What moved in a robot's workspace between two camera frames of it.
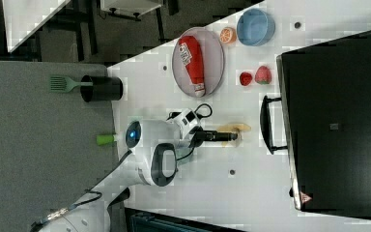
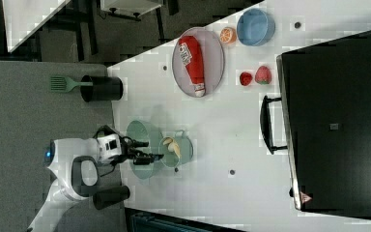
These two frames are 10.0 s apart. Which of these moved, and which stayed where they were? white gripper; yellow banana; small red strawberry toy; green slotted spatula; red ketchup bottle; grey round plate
Moved: white gripper; yellow banana
Stayed: red ketchup bottle; small red strawberry toy; grey round plate; green slotted spatula
